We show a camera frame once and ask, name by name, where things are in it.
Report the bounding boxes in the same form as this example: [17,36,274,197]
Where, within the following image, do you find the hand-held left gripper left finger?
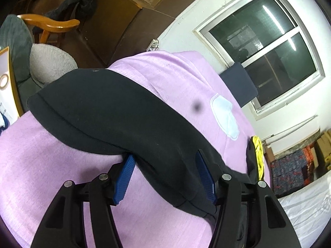
[30,154,136,248]

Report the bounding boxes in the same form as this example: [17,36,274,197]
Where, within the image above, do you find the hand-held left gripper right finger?
[195,150,302,248]

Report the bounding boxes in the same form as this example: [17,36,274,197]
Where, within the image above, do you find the black sweater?
[27,68,265,217]

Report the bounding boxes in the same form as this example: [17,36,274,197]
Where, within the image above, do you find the stack of patterned boxes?
[270,145,321,197]

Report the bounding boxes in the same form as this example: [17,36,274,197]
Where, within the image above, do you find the purple printed blanket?
[0,50,272,248]

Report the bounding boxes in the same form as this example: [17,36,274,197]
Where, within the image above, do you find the dark blue chair back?
[219,62,258,108]

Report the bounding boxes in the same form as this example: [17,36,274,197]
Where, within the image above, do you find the white boards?
[261,115,321,155]

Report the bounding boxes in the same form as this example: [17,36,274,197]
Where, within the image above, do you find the white lace curtain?
[278,172,331,248]

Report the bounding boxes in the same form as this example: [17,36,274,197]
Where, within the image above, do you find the stack of cardboard boxes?
[314,129,331,171]

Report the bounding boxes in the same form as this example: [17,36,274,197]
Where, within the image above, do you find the blue white cloth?
[0,110,10,136]

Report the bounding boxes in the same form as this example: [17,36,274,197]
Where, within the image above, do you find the white fluffy cushion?
[29,43,78,84]

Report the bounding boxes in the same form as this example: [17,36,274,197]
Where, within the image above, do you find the gold framed picture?
[0,46,24,124]

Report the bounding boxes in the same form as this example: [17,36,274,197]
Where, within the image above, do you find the white framed window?
[193,0,325,114]

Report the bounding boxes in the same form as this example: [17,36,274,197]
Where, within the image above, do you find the wooden counter cabinet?
[75,0,171,68]

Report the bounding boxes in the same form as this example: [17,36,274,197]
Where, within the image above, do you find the wooden armchair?
[17,14,80,47]

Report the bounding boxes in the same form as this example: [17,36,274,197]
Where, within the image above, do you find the grey seat cushion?
[0,15,44,101]

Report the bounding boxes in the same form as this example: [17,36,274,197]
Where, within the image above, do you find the dark jacket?
[44,0,97,21]

